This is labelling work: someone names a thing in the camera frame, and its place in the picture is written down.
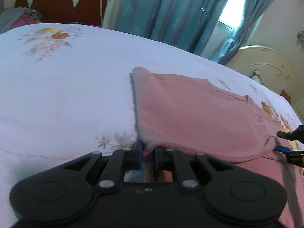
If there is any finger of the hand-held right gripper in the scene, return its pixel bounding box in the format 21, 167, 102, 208
274, 145, 304, 168
277, 125, 304, 145

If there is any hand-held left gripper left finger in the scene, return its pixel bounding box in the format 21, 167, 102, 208
62, 141, 144, 191

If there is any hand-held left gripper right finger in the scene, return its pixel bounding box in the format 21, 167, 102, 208
154, 146, 236, 191

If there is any pink garment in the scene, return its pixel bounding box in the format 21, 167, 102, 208
129, 66, 304, 228

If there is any cream footboard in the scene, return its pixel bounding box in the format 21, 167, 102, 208
226, 45, 298, 105

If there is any floral bed sheet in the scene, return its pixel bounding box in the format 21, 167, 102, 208
0, 22, 304, 228

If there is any blue curtain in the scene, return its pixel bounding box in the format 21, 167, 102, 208
207, 0, 285, 65
114, 0, 236, 55

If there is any window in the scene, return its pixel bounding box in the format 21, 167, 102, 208
217, 0, 250, 32

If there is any red headboard with white trim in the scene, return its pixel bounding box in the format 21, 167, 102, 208
15, 0, 114, 28

